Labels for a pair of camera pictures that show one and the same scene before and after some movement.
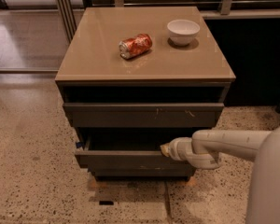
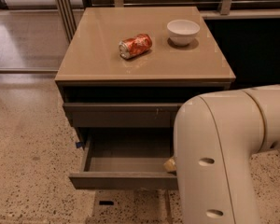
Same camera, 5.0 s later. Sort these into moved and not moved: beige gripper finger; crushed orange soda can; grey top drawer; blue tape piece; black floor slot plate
Moved: beige gripper finger
Not moved: black floor slot plate; blue tape piece; crushed orange soda can; grey top drawer
